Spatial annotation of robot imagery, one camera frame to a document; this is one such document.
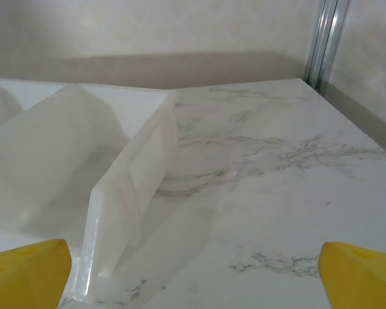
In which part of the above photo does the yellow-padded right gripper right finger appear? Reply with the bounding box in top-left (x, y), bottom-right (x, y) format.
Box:
top-left (318, 241), bottom-right (386, 309)

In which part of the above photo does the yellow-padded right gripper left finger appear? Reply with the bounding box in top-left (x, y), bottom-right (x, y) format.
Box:
top-left (0, 238), bottom-right (73, 309)

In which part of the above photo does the aluminium frame post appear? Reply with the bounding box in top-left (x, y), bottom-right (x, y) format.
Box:
top-left (307, 0), bottom-right (344, 94)

